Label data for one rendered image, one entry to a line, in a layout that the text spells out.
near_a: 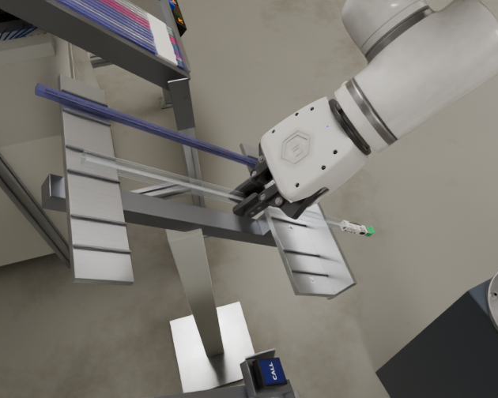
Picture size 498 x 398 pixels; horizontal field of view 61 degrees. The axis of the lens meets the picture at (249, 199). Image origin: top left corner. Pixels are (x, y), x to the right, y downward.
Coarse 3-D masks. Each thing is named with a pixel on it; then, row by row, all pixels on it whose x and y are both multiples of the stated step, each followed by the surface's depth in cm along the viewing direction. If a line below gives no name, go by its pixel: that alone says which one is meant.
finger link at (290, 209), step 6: (318, 192) 48; (306, 198) 48; (312, 198) 48; (288, 204) 49; (294, 204) 49; (300, 204) 48; (306, 204) 48; (282, 210) 49; (288, 210) 49; (294, 210) 48; (300, 210) 49; (294, 216) 49
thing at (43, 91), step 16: (48, 96) 58; (64, 96) 59; (96, 112) 63; (112, 112) 64; (144, 128) 68; (160, 128) 70; (192, 144) 74; (208, 144) 77; (240, 160) 82; (256, 160) 85
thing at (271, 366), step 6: (264, 360) 62; (270, 360) 63; (276, 360) 64; (264, 366) 62; (270, 366) 62; (276, 366) 63; (264, 372) 61; (270, 372) 62; (276, 372) 63; (282, 372) 63; (264, 378) 60; (270, 378) 61; (276, 378) 62; (282, 378) 63
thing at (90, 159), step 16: (96, 160) 40; (112, 160) 41; (128, 176) 43; (144, 176) 43; (160, 176) 45; (176, 176) 46; (192, 192) 48; (208, 192) 49; (224, 192) 51; (240, 192) 53; (272, 208) 56; (320, 224) 64; (336, 224) 66
